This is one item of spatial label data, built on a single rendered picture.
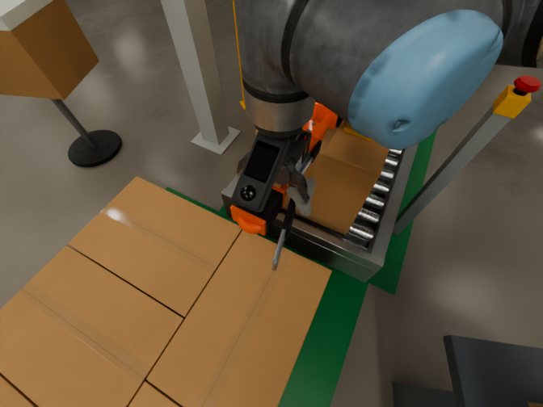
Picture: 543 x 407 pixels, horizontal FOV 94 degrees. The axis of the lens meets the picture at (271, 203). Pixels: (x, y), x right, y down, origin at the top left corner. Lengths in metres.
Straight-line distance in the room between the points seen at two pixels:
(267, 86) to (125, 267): 0.98
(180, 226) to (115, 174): 1.20
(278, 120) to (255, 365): 0.80
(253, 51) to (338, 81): 0.11
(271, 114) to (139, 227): 0.98
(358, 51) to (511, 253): 2.07
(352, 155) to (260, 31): 0.59
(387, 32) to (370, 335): 1.50
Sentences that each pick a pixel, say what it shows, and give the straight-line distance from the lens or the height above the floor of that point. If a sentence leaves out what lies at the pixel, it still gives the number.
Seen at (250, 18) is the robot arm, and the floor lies 1.41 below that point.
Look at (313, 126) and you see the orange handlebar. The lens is 0.64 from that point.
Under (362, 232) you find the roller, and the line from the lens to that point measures 1.13.
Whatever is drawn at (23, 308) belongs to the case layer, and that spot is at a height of 0.54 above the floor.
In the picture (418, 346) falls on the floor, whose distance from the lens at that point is 1.69.
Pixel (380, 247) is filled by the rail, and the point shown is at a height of 0.60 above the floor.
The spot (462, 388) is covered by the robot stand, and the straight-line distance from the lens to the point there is 0.89.
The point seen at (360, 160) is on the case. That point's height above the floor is 0.95.
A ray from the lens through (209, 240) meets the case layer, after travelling 1.09.
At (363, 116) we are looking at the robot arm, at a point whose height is 1.39.
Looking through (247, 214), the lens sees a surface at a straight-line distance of 0.47.
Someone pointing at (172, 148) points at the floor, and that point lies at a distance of 2.26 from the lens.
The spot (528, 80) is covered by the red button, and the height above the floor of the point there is 1.04.
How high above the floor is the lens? 1.51
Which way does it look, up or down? 58 degrees down
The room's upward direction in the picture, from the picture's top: straight up
